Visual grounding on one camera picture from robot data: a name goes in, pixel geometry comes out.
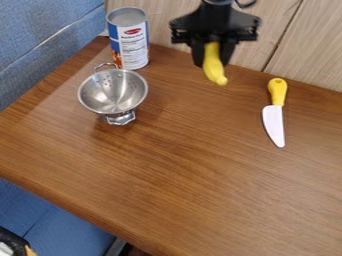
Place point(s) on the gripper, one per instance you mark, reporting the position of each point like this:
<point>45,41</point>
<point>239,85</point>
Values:
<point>214,20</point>

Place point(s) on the yellow toy banana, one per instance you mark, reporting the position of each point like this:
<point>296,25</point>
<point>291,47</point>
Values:
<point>214,65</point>

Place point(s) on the white and blue can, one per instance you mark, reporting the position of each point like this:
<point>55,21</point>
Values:
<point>128,38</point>

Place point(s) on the silver strainer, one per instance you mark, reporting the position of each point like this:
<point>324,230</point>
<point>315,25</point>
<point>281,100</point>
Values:
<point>112,93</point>

